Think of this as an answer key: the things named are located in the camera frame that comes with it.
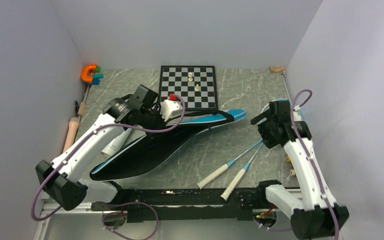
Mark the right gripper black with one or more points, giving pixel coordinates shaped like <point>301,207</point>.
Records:
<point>269,140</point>

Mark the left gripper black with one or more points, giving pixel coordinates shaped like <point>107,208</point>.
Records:
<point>156,110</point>

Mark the blue racket bag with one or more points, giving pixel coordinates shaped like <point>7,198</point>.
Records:
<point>147,152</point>

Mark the white shuttlecock tube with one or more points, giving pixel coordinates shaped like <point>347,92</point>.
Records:
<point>116,144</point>

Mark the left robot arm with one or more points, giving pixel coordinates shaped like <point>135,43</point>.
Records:
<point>62,179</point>

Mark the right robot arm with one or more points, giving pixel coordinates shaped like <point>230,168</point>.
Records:
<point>317,214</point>

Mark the small wooden arch block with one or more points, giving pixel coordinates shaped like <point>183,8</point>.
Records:
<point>279,69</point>

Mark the black white chessboard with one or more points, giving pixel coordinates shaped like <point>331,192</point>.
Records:
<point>174,80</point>

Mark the teal green toy blocks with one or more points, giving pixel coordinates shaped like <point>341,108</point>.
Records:
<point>96,76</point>

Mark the red blue toy bricks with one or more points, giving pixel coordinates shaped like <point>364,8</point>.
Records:
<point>292,171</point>

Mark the orange C-shaped toy block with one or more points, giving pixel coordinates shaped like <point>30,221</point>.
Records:
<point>87,72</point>

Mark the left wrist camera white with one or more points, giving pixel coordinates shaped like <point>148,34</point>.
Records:
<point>169,109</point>

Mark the beige cylinder handle tool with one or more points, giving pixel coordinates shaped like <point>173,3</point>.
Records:
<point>73,126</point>

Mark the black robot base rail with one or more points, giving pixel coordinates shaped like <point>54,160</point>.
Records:
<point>141,205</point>

